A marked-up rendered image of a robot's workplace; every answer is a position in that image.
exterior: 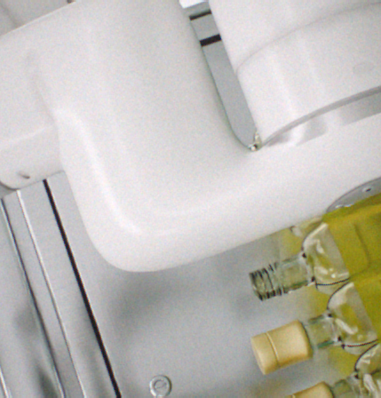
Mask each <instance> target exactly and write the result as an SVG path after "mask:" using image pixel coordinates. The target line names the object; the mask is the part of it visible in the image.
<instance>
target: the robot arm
mask: <svg viewBox="0 0 381 398"><path fill-rule="evenodd" d="M209 4H210V8H211V11H212V13H213V19H214V21H215V23H216V25H217V28H218V32H219V34H220V37H221V39H222V42H223V44H224V46H225V48H226V52H227V55H228V58H229V59H230V62H231V64H232V66H233V71H234V75H235V77H236V78H238V81H239V83H240V85H241V87H242V91H243V94H244V97H245V99H246V101H247V103H248V105H249V108H250V112H251V117H252V119H253V122H254V124H255V125H256V128H257V131H258V135H259V137H260V139H261V141H262V144H263V147H262V148H260V149H259V150H258V151H252V150H251V149H249V148H248V147H246V146H245V145H243V143H242V142H241V141H240V140H238V139H237V137H236V136H235V134H234V133H233V130H232V125H231V122H230V121H229V118H228V115H227V113H226V109H225V107H224V104H223V102H222V100H221V98H220V95H219V92H218V88H217V86H216V84H215V82H214V79H213V77H212V72H211V70H210V66H209V63H208V62H207V60H206V57H205V55H204V52H203V50H202V47H201V44H200V42H199V40H198V38H197V35H196V33H195V31H194V28H193V24H192V22H191V20H190V19H189V18H188V16H187V13H186V11H185V10H184V8H183V6H182V4H181V2H180V1H179V0H0V198H3V197H6V196H8V195H10V194H13V193H14V192H16V191H19V190H21V189H22V188H24V187H27V186H30V185H32V184H34V183H36V182H37V181H40V180H42V179H48V178H49V177H52V176H54V175H56V174H58V173H60V172H63V171H65V173H66V174H67V178H68V180H69V183H70V186H71V188H72V191H73V193H74V196H75V202H76V205H77V207H78V210H79V212H80V215H81V218H82V220H83V223H84V226H85V228H86V231H87V233H88V236H89V237H90V238H91V240H92V242H93V244H94V246H95V249H96V250H97V251H98V252H99V254H100V255H101V256H102V257H103V258H104V259H105V260H106V261H108V262H109V263H110V264H112V265H113V266H115V267H118V268H120V269H122V270H126V271H131V272H154V271H159V270H164V269H169V268H173V267H178V266H182V265H185V264H188V263H191V262H193V261H196V260H199V259H204V258H207V257H209V256H214V255H217V254H219V253H221V252H224V251H228V250H231V249H233V248H234V247H237V246H240V245H242V244H245V243H248V242H251V241H253V240H255V239H258V238H260V237H265V236H268V235H270V234H273V233H275V232H278V231H281V230H283V229H285V228H288V227H291V226H294V225H296V224H298V223H301V222H303V221H306V220H309V219H311V218H316V217H319V216H321V215H323V214H326V213H329V212H331V211H334V210H336V209H339V208H342V207H348V206H351V205H353V204H355V202H358V201H360V200H362V199H367V198H370V197H371V196H374V195H377V194H379V193H381V0H209Z"/></svg>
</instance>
